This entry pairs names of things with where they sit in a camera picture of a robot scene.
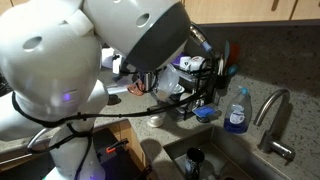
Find black robot stand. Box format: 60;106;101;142
89;128;148;180

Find round clear plastic bowl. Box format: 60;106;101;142
146;111;168;129

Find light wood base cabinet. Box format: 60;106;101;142
91;119;149;180

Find white flat tray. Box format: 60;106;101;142
106;83;129;95

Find plain white mug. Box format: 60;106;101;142
178;92;194;108
179;55;193;70

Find black utensil holder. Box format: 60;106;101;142
214;74;231;91

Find white plates stack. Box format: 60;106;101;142
171;83;186;95

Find black two-tier dish rack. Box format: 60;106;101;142
166;54;218;121

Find purple bowl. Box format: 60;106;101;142
171;53;184;66

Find blue sponge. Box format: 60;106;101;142
194;105;218;118

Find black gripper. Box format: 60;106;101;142
133;69;158;94

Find red spatula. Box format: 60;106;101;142
229;42;242;68

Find light wood cabinet door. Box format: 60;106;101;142
291;0;320;22
183;0;296;24

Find teal spatula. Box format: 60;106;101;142
223;40;232;73

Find stainless steel sink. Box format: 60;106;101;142
163;125;288;180

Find white mug with red print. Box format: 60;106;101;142
188;55;207;72

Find light wooden utensils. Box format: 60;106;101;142
215;53;226;76

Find metal cabinet handle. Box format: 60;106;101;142
271;0;282;12

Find metal drawer handle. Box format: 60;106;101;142
0;152;34;167

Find black clamp with orange handle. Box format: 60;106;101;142
96;138;130;158

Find brushed steel faucet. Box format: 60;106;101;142
253;88;297;163

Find black round lid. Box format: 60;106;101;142
107;94;122;105

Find blue dish soap bottle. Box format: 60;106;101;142
223;87;253;135

